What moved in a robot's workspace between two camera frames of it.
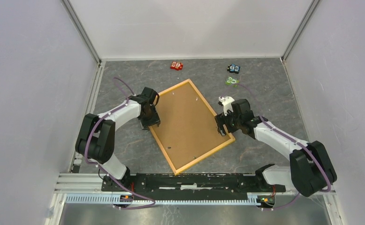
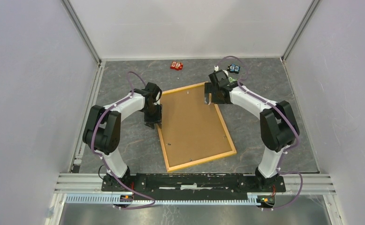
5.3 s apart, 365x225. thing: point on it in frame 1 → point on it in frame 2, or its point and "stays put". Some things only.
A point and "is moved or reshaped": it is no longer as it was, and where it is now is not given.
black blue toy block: (233, 68) stays put
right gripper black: (221, 119) → (209, 89)
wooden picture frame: (210, 108) is moved or reshaped
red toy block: (177, 66) stays put
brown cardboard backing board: (188, 128) is moved or reshaped
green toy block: (231, 80) stays put
